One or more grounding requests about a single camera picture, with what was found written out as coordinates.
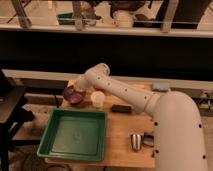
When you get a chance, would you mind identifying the wooden cutting board table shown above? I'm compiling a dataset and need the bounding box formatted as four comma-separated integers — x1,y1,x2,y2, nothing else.
44,78,171,169

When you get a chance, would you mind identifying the silver metal cup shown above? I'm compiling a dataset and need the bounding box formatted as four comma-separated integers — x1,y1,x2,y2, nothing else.
131,134,142,151

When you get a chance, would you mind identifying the black chair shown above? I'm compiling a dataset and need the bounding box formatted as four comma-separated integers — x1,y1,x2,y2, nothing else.
0,69,39,171

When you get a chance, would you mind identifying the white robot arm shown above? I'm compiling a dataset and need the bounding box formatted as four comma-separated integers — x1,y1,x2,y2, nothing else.
75,63,208,171

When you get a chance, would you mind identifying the metal measuring scoop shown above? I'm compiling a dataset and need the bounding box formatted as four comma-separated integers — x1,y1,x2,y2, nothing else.
143,133,154,147

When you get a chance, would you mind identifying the white cup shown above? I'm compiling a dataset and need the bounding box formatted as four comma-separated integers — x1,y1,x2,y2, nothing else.
91,91,105,108

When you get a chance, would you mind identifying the green plastic tray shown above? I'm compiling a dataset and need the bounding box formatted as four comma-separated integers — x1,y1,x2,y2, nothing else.
37,108,107,162

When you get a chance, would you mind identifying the black rectangular block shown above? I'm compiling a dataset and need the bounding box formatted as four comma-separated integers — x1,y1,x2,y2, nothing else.
111,105,132,113

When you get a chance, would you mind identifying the purple bowl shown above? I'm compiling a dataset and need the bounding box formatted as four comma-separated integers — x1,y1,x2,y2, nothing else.
63,85,86,105

